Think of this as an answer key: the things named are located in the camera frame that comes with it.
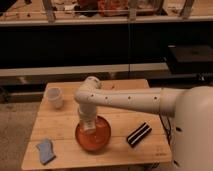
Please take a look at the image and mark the clear plastic bottle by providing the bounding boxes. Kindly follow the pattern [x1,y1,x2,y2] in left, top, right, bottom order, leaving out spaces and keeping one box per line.
[82,118,96,134]

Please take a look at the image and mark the blue cloth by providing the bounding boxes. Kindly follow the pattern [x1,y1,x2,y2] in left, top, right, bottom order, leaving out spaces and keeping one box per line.
[36,139,56,165]

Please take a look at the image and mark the orange ceramic bowl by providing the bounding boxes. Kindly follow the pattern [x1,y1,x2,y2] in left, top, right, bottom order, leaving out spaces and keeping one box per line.
[75,116,111,152]

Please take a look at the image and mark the black white striped block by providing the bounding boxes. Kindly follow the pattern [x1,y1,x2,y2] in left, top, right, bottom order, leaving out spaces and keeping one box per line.
[126,122,152,148]

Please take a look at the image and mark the black cable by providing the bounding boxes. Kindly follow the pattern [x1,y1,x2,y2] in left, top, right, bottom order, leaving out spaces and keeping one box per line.
[159,114,173,148]

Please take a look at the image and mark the wooden table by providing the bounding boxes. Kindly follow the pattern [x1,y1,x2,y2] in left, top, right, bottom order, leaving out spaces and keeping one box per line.
[22,82,172,170]

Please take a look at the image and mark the long background shelf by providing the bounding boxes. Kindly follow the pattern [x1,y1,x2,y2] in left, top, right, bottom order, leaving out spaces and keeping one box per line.
[0,0,213,27]

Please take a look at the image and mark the translucent plastic cup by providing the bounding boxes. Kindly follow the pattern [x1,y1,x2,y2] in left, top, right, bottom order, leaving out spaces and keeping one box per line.
[45,87,63,109]

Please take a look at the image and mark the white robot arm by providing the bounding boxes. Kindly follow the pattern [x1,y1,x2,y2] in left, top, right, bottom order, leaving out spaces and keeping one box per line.
[74,76,213,171]

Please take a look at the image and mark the black box on right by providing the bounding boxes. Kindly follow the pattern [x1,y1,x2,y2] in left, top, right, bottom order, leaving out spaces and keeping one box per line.
[166,45,213,74]

